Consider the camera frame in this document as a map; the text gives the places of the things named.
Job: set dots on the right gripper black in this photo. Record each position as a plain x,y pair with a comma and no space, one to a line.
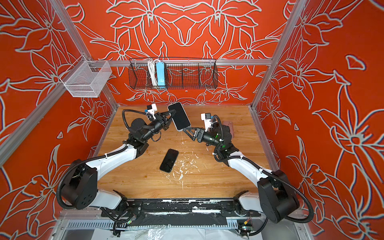
200,134

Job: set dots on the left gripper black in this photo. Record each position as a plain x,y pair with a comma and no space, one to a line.
160,118

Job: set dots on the black smartphone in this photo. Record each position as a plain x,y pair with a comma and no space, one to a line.
180,118
169,161

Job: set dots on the pink phone case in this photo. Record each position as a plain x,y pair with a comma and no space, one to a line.
230,125

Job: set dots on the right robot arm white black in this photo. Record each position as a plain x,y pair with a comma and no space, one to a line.
277,198

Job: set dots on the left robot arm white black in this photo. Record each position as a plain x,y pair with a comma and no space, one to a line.
78,187

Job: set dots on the blue box in basket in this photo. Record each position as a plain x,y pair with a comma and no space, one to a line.
161,72

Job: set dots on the small green circuit board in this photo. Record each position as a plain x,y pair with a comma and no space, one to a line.
245,228

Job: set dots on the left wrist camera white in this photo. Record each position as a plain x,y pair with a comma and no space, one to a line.
150,111

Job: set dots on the black wire wall basket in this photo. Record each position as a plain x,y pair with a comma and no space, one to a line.
181,73

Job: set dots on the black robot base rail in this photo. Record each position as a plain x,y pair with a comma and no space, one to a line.
182,212

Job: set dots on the white mesh wall basket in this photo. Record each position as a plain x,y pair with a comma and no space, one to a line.
87,78

